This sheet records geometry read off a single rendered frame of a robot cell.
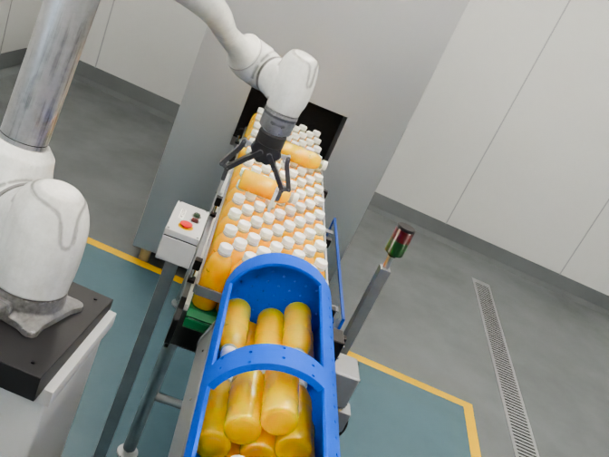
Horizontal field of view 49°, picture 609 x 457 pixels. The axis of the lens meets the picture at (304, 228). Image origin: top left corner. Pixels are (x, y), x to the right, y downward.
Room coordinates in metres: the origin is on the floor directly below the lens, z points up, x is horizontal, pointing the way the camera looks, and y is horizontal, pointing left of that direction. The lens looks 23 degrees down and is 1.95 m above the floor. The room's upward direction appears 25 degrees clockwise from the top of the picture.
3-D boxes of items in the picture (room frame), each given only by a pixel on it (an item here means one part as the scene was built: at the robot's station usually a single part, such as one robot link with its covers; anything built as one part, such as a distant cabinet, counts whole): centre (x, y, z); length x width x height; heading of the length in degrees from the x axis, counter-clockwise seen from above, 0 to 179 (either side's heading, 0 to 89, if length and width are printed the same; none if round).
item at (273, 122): (1.66, 0.18, 1.49); 0.09 x 0.09 x 0.06
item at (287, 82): (1.67, 0.19, 1.60); 0.13 x 0.11 x 0.16; 54
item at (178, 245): (1.72, 0.32, 1.05); 0.20 x 0.10 x 0.10; 10
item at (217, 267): (1.66, 0.18, 1.00); 0.07 x 0.07 x 0.19
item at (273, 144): (1.66, 0.18, 1.42); 0.08 x 0.07 x 0.09; 100
